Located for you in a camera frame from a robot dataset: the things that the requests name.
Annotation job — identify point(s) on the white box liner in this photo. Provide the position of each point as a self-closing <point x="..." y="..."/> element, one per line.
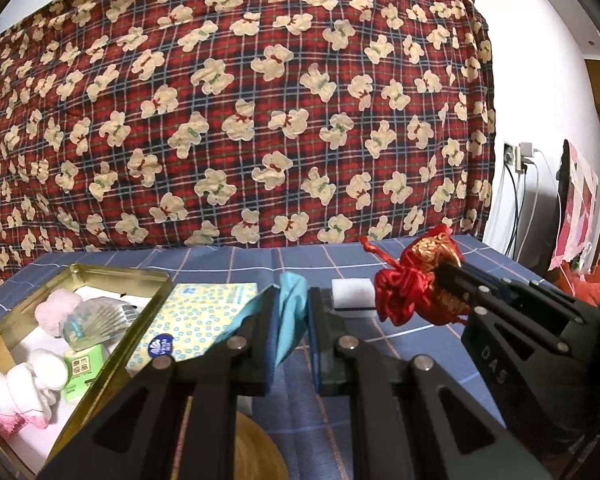
<point x="35" y="450"/>

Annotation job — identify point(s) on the white sponge block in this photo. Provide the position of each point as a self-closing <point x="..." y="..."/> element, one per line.
<point x="350" y="292"/>

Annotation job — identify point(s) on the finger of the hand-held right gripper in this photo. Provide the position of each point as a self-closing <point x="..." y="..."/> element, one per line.
<point x="520" y="287"/>
<point x="500" y="310"/>

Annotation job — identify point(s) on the round wooden coaster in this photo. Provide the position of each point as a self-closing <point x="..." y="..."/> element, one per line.
<point x="260" y="455"/>

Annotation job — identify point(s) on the gold tin box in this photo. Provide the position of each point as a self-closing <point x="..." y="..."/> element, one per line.
<point x="125" y="347"/>

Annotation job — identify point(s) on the blue checked bed sheet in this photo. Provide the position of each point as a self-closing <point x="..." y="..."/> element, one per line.
<point x="330" y="260"/>

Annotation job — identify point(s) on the clear plastic packet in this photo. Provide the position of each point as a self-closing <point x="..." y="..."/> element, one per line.
<point x="95" y="320"/>

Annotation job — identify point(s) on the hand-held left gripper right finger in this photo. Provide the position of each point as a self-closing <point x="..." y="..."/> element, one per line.
<point x="320" y="340"/>

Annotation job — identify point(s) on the white pink rolled towel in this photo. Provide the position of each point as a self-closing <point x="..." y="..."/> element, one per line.
<point x="20" y="385"/>

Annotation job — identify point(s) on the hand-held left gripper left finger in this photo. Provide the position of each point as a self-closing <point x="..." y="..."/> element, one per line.
<point x="265" y="340"/>

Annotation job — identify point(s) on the teal cloth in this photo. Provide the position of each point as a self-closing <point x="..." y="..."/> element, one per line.
<point x="292" y="305"/>

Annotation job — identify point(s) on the red plastic bag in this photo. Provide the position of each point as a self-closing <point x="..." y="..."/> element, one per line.
<point x="585" y="280"/>

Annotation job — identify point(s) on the pink poster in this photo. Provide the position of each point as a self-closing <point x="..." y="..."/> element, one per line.
<point x="577" y="200"/>

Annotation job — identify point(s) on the red gold pouch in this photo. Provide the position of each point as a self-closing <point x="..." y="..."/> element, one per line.
<point x="405" y="290"/>

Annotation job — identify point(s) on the green tissue pack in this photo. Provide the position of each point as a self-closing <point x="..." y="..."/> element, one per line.
<point x="82" y="372"/>

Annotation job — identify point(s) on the red plaid bear blanket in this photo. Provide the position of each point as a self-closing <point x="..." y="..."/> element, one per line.
<point x="230" y="110"/>

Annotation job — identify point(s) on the pink fluffy cloth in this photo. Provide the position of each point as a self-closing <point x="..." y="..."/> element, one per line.
<point x="55" y="310"/>

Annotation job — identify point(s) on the yellow dotted tissue pack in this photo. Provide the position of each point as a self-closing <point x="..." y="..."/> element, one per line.
<point x="200" y="315"/>

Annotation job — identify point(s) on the wall socket with chargers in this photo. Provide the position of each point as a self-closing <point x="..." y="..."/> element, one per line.
<point x="526" y="155"/>

